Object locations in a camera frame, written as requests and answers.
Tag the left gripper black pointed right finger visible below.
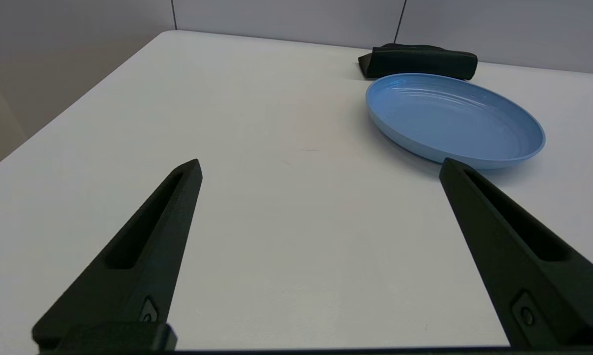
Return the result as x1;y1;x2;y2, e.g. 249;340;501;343
439;157;593;349

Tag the left gripper black pointed left finger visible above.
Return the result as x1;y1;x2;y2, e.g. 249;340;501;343
32;158;204;354

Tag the black soft glasses case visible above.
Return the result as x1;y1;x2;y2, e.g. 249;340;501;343
358;43;479;81

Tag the blue oval plastic plate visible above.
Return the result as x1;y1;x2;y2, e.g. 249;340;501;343
365;73;547;170

